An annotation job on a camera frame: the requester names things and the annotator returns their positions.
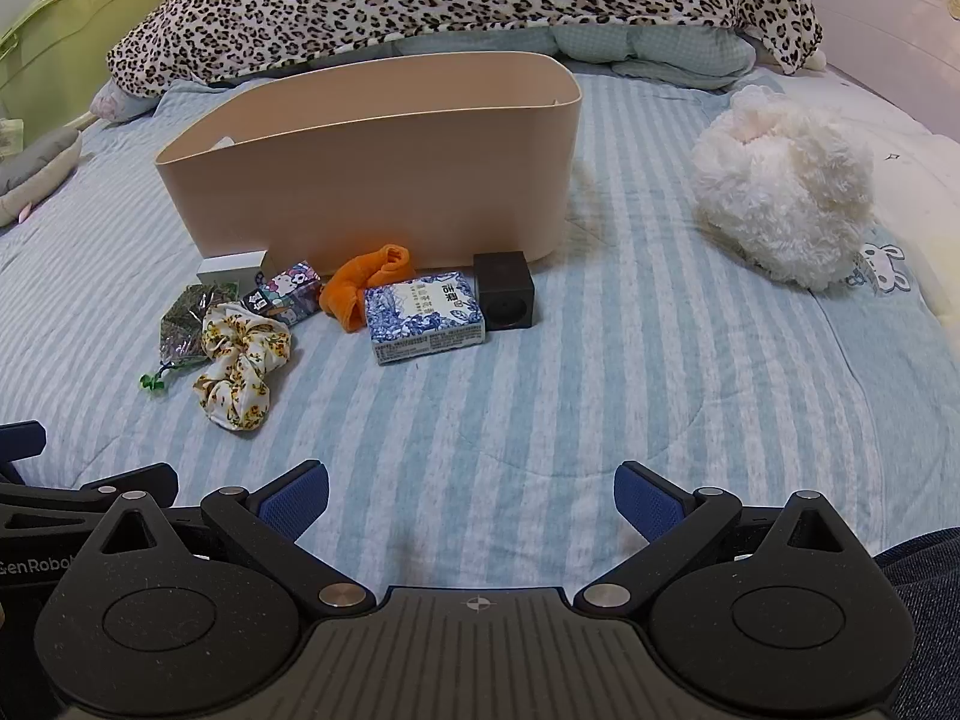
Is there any cartoon print packet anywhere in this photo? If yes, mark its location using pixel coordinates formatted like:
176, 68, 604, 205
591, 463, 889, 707
241, 260, 323, 329

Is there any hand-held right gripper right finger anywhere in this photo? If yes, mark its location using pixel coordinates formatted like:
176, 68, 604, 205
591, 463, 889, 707
574, 461, 871, 612

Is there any person's leg in jeans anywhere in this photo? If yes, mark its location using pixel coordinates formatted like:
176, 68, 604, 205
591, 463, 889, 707
872, 527, 960, 720

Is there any black cube box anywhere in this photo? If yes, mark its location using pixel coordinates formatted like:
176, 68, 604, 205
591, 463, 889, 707
472, 251, 536, 331

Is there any floral fabric scrunchie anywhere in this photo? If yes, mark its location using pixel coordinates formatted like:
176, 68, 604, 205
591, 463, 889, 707
192, 301, 292, 434

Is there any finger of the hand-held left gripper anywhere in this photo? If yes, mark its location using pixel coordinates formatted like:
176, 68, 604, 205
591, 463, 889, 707
0, 463, 179, 533
0, 422, 47, 481

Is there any beige plastic storage bin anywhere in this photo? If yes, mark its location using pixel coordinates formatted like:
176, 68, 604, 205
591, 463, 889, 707
155, 51, 584, 280

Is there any small white box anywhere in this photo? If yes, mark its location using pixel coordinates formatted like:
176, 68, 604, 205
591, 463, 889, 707
196, 250, 269, 290

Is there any orange cloth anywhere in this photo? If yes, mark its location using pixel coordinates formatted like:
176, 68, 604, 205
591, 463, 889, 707
319, 244, 413, 333

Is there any white fluffy plush toy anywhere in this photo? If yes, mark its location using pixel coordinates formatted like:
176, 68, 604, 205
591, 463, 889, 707
690, 86, 876, 291

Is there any pale padded headboard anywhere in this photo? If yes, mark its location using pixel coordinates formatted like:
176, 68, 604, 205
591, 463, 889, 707
799, 0, 960, 136

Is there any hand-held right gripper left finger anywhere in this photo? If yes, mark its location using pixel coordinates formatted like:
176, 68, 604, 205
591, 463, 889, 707
94, 461, 376, 616

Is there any blue striped bed sheet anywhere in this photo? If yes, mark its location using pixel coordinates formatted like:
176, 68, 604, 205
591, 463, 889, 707
0, 64, 960, 601

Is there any blue and white patterned box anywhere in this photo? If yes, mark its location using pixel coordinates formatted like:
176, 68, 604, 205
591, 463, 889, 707
364, 271, 488, 366

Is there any green patterned pouch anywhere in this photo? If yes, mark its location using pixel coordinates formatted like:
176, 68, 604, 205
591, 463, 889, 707
139, 281, 241, 392

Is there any light green checked quilt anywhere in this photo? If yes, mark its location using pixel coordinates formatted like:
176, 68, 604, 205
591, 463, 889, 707
330, 21, 758, 87

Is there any pink pillow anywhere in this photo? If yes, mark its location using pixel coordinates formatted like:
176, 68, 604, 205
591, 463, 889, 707
91, 79, 158, 125

